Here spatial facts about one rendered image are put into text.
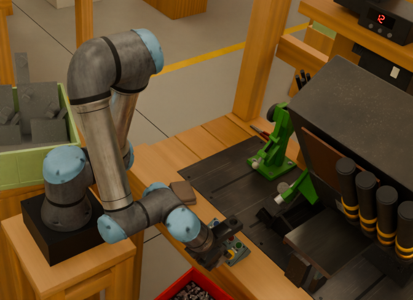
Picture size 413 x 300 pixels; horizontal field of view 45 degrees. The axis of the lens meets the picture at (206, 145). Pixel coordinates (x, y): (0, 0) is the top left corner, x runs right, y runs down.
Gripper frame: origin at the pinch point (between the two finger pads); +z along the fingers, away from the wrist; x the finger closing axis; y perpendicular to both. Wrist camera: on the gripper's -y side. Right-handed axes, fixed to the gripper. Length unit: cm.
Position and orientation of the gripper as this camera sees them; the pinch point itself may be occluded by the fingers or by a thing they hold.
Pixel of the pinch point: (227, 252)
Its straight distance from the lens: 153.1
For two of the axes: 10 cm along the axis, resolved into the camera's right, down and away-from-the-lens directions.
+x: 6.5, 5.4, -5.4
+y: -6.9, 7.2, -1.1
